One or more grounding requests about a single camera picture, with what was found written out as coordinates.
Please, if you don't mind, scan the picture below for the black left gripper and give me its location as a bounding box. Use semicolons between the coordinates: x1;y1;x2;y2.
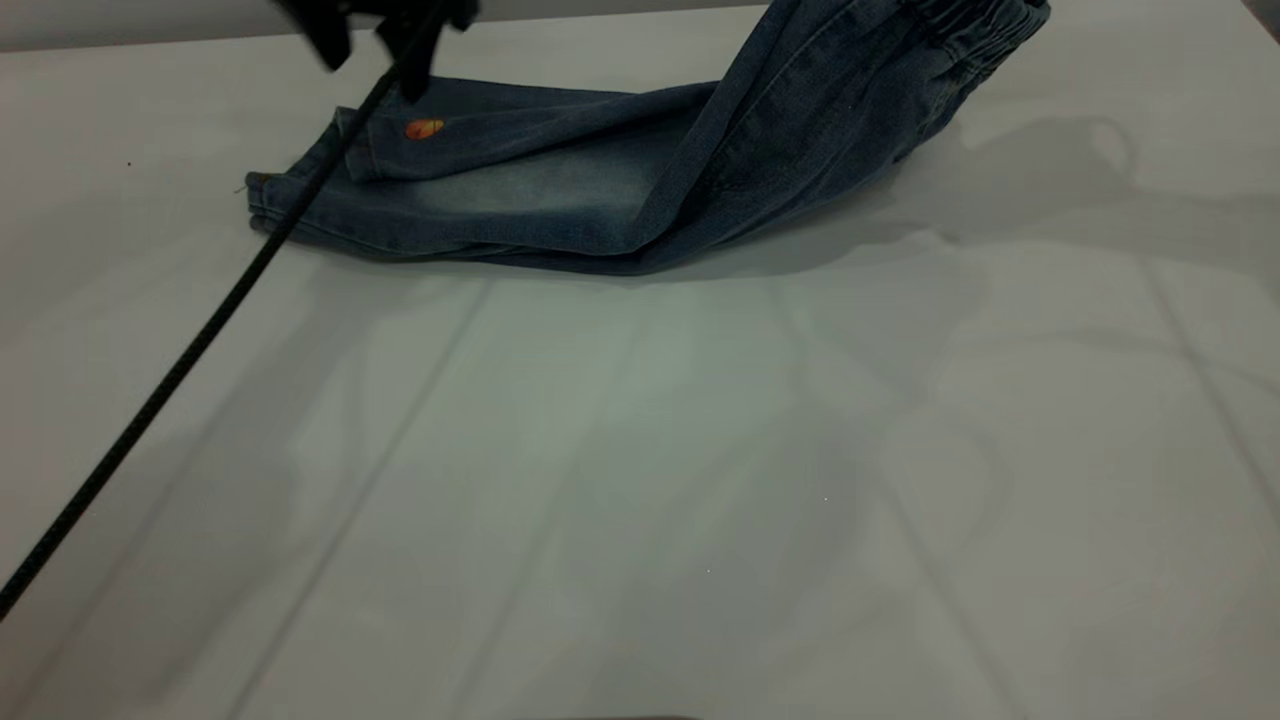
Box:
280;0;481;104

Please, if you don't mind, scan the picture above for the blue denim jeans basketball print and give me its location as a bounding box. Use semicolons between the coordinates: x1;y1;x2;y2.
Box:
245;0;1053;277

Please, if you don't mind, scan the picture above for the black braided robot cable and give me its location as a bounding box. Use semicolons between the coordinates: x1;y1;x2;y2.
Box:
0;0;451;623

